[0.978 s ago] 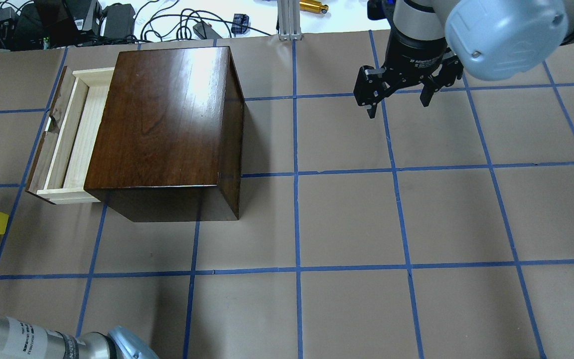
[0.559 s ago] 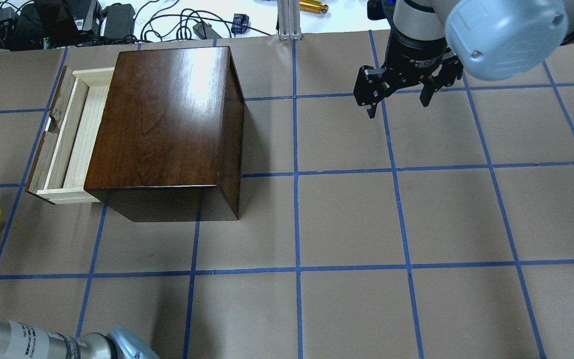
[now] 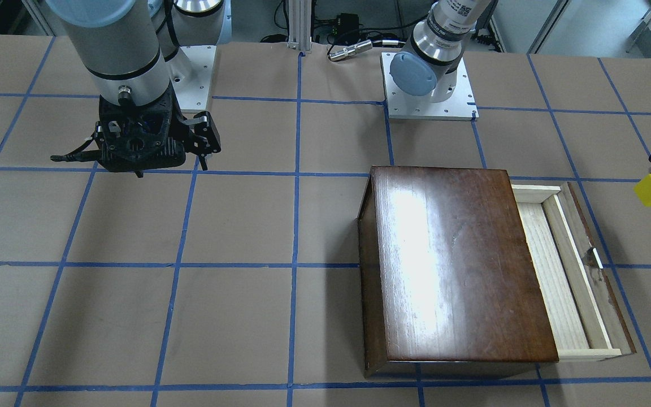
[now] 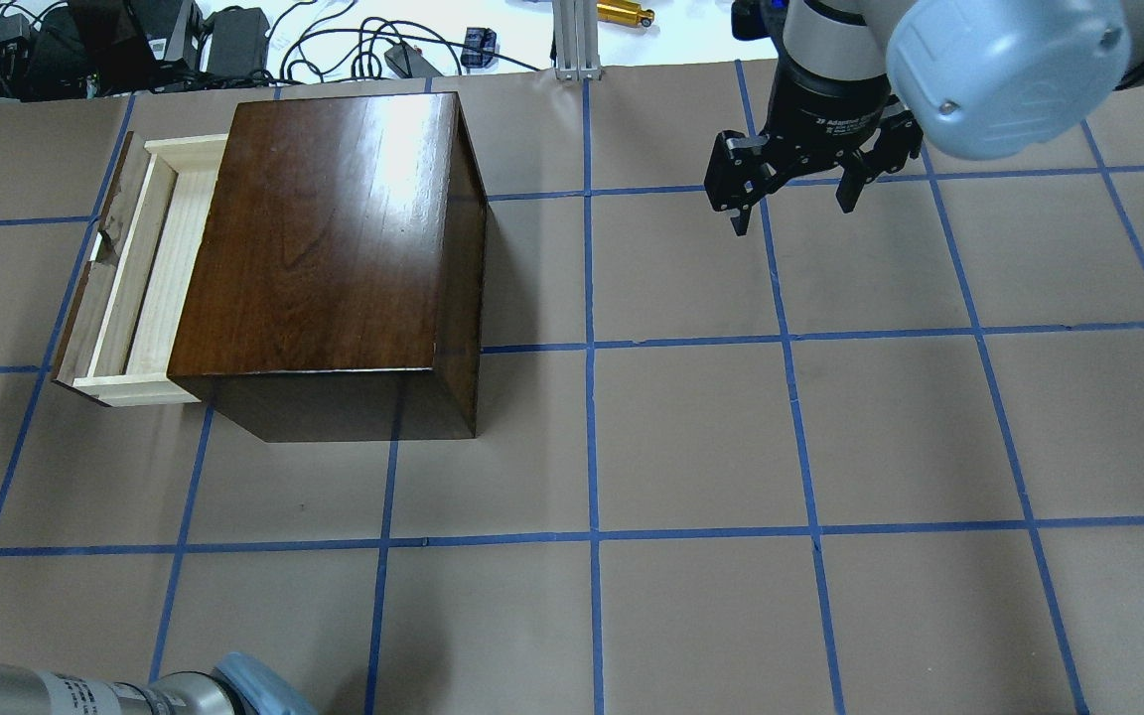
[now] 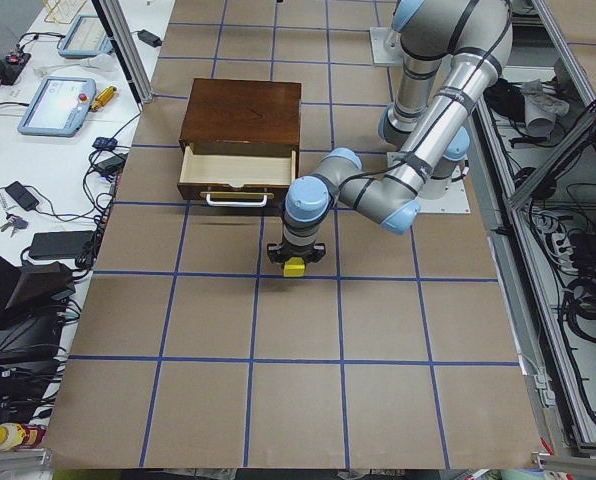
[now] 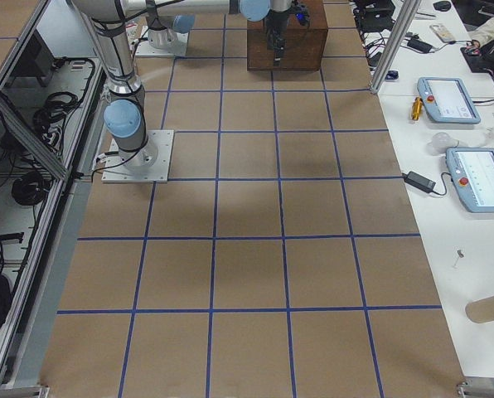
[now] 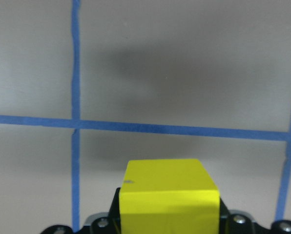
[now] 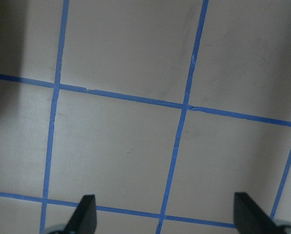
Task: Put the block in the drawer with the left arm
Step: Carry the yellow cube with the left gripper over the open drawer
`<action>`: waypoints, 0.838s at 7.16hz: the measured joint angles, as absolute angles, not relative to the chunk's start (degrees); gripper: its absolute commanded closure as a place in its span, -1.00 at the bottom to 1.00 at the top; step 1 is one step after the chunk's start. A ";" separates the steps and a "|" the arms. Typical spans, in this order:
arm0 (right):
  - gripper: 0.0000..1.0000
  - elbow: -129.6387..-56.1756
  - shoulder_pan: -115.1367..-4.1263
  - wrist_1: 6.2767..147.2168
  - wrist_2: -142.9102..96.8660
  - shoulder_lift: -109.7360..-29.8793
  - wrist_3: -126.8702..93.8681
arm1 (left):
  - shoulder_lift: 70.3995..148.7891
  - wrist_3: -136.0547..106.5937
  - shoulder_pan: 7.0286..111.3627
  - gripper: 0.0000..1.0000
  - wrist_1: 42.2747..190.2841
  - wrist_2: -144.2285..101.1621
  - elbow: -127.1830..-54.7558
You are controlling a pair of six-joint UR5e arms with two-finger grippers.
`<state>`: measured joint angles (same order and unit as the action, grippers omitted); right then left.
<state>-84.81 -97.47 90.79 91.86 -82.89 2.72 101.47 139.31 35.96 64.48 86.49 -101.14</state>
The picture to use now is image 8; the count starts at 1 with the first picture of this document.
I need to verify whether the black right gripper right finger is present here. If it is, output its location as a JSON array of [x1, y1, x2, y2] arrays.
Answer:
[[234, 192, 285, 234]]

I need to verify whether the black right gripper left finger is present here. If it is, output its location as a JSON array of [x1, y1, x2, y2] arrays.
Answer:
[[62, 195, 97, 234]]

